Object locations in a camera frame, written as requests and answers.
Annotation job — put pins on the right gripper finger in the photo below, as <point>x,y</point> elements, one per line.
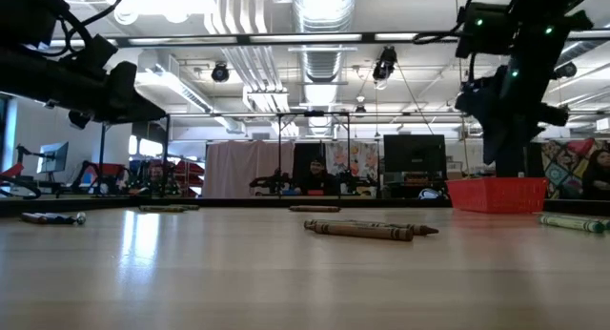
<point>493,144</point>

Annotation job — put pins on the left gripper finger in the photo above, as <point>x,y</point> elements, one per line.
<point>145,110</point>

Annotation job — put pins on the green crayon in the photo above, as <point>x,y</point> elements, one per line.
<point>569,223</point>
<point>193,207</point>
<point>606,222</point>

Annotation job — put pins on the brown crayon with pointed tip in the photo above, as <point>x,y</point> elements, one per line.
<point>419,229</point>

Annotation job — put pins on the small monitor on arm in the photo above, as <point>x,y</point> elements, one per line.
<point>54,157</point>

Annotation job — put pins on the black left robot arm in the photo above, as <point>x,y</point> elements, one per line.
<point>28,77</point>

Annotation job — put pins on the black background robot arm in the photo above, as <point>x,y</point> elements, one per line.
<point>271,182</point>

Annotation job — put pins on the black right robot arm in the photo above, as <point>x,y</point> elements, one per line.
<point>534,44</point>

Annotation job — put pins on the black cabinet box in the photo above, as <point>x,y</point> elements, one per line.
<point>530,164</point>

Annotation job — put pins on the red plastic basket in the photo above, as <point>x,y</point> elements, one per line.
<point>495,196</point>

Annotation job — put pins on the person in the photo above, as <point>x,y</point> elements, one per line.
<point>317,177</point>
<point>156,173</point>
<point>598,175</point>

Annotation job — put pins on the red storage bins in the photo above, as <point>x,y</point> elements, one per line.
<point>190,170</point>

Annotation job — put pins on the colourful patchwork quilt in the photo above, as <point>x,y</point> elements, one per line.
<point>562,172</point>

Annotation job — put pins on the large black monitor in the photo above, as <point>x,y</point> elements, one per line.
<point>414,153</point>

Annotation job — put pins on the pink curtain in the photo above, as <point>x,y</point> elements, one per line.
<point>233,168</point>

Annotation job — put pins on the blue crayon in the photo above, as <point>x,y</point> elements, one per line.
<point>81,218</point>
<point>57,219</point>

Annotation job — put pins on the floral curtain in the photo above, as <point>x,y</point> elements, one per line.
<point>364,158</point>

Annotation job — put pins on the black partition panel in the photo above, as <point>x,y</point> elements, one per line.
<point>305,153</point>

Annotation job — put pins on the black ceiling spot camera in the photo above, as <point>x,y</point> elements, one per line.
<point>220,73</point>
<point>566,70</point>

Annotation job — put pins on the black hanging ceiling camera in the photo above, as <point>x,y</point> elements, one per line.
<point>385,65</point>

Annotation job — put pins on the black table edge frame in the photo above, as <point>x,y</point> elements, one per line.
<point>238,202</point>

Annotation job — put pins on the black metal frame stand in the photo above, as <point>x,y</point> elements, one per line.
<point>279,153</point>

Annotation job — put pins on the silver ceiling duct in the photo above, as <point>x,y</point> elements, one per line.
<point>324,15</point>

